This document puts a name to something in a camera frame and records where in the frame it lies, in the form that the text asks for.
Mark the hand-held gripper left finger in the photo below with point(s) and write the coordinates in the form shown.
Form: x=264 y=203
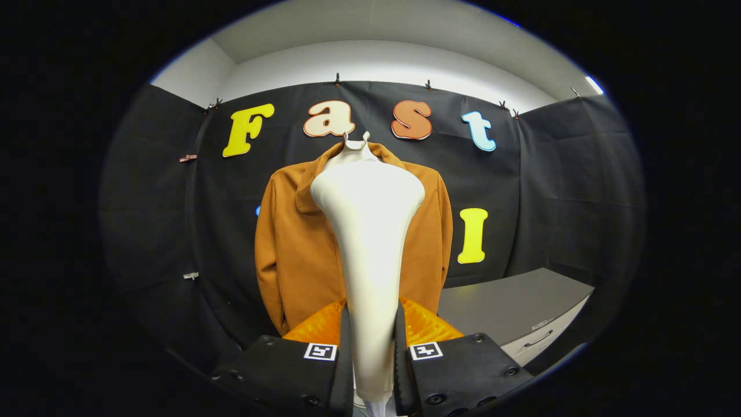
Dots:
x=346 y=376

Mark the grey cabinet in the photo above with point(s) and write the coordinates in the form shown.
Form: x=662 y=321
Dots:
x=509 y=301

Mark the white garment steamer head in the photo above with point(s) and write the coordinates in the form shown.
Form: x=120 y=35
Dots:
x=370 y=231

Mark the white garment hanger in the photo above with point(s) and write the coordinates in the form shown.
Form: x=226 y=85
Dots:
x=354 y=149

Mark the row of black clips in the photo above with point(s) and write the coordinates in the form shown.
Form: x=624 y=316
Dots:
x=337 y=79

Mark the brown button shirt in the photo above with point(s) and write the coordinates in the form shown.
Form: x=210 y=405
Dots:
x=289 y=249

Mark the small ceiling light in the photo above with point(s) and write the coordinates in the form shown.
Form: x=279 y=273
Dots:
x=594 y=85

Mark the red clip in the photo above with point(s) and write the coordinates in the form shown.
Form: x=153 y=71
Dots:
x=187 y=157

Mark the silver clip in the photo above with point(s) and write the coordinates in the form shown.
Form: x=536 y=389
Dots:
x=191 y=275

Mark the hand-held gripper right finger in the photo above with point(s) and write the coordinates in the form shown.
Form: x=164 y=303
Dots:
x=401 y=376

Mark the black backdrop cloth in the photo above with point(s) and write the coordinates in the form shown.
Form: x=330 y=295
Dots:
x=567 y=185

